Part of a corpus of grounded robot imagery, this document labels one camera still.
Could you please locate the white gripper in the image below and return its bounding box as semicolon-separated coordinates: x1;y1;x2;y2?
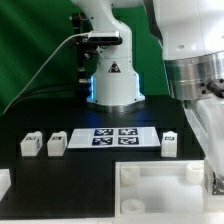
182;94;224;185

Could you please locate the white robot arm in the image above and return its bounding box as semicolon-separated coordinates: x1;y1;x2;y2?
71;0;224;185

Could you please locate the white marker tag sheet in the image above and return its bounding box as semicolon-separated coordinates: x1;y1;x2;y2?
68;127;160;149

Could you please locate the white fence piece left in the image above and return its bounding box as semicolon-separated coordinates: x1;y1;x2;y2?
0;169;11;201

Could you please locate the silver front depth camera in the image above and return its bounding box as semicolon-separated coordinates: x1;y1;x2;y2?
87;31;122;46

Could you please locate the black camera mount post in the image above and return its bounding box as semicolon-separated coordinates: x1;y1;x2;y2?
70;12;96;100

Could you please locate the white camera cable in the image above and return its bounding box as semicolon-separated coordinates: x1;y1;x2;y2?
1;32;91;116

